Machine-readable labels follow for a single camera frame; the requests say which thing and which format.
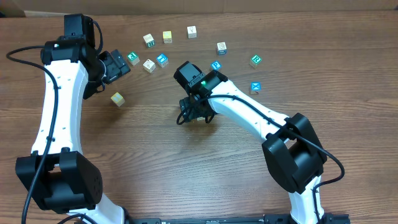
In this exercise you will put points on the plain wooden block back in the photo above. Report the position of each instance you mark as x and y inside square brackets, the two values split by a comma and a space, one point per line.
[192, 32]

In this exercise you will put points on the green letter block left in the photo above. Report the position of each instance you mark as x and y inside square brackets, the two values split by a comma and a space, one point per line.
[133, 58]

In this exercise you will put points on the yellow top block back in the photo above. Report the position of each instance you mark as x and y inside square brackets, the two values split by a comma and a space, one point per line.
[167, 37]

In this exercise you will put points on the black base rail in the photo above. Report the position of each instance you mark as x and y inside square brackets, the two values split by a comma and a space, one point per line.
[328, 218]

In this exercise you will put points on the green R block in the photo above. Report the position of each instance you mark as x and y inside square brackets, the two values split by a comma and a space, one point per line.
[255, 61]

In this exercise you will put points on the blue X block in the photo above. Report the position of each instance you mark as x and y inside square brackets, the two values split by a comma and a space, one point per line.
[255, 88]

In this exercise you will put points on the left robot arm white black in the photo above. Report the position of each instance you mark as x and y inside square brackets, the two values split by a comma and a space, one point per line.
[56, 174]

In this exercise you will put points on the yellow block front left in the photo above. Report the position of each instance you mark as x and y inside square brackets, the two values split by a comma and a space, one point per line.
[118, 99]

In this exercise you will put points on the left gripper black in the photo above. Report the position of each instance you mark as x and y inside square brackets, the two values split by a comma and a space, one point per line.
[115, 69]

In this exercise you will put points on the blue sided block picture top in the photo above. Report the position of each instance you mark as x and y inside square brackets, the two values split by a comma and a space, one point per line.
[221, 48]

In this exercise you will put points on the blue P block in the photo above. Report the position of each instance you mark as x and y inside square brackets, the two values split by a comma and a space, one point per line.
[216, 65]

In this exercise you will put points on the yellow block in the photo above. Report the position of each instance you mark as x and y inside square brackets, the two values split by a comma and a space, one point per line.
[118, 99]
[167, 37]

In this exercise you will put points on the blue H block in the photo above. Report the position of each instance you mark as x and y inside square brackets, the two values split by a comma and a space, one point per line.
[162, 60]

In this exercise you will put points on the plain picture block left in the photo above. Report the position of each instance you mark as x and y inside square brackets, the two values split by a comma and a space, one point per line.
[149, 65]

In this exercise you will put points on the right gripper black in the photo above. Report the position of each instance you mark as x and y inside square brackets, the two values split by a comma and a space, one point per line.
[192, 112]

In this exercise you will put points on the cardboard wall panel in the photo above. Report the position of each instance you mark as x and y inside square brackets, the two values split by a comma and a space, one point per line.
[20, 8]

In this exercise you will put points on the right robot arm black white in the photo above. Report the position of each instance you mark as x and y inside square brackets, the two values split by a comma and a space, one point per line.
[290, 146]

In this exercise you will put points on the green number block top-left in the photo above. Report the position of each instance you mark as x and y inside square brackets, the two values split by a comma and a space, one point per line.
[149, 40]

